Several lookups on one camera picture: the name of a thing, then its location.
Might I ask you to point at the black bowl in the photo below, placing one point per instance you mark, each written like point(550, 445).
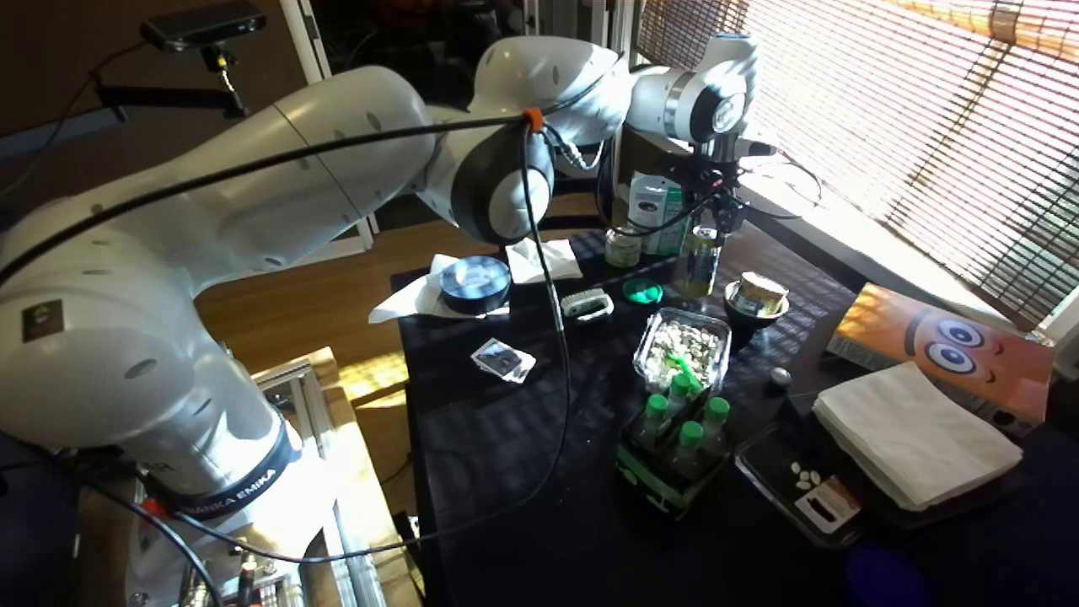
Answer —
point(751, 321)

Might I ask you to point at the small white blue packet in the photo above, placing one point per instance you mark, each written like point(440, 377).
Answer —
point(503, 358)

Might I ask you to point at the folded white towel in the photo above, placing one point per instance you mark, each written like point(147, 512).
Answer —
point(914, 435)

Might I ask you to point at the orange book with eyes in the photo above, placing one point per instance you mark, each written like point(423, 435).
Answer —
point(955, 348)

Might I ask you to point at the white scrub brush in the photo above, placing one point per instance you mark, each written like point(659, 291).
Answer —
point(588, 306)

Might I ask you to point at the white paper sheet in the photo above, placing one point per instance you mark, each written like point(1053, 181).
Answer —
point(406, 301)

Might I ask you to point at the small pale jar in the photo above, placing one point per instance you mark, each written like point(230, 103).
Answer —
point(622, 248)

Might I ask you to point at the green lime piece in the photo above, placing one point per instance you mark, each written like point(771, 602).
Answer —
point(655, 414)

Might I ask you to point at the clear plastic food container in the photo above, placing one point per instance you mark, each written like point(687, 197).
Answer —
point(679, 341)

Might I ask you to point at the white and green carton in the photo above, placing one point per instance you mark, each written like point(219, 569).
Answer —
point(651, 205)

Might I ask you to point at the small grey ball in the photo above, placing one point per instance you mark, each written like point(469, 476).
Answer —
point(782, 377)

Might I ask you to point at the white crumpled napkin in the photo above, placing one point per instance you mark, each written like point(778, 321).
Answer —
point(563, 260)

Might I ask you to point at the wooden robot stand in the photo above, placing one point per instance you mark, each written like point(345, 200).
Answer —
point(338, 475)

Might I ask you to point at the blue disc stack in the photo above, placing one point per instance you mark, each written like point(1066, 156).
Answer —
point(477, 280)

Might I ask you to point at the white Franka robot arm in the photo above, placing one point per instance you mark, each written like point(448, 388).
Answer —
point(280, 190)

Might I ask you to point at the black green margarita carton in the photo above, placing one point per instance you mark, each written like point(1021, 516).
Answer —
point(662, 484)

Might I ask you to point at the cream pastry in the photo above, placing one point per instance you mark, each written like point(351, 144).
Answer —
point(759, 289)

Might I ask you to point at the black camera on mount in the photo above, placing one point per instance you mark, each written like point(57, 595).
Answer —
point(205, 24)

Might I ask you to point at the window blinds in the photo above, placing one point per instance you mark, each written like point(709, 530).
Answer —
point(922, 113)

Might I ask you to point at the green round lid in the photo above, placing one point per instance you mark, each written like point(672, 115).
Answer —
point(646, 295)

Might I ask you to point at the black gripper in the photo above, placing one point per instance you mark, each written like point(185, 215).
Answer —
point(709, 187)

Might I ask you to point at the small white pills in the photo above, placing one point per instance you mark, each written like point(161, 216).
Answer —
point(805, 476)

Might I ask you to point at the black kitchen scale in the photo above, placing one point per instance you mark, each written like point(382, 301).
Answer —
point(778, 468)

